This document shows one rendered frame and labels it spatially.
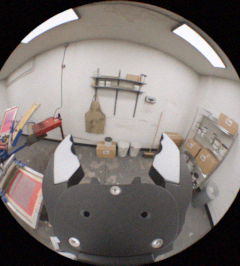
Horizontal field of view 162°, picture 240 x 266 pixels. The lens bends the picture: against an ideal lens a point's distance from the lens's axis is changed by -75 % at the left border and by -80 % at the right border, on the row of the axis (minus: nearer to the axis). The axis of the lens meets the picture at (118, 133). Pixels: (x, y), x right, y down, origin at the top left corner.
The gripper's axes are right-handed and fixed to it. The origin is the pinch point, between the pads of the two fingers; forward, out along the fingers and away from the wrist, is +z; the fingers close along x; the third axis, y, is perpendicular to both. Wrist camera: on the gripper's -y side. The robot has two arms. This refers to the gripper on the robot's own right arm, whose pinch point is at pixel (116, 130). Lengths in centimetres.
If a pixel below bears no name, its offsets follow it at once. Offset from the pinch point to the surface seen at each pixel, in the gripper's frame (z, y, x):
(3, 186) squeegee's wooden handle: -28, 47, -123
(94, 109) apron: 185, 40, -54
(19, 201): -27, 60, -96
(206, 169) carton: 35, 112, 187
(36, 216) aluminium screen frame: -28, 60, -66
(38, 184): 6, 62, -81
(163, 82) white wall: 192, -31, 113
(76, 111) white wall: 187, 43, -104
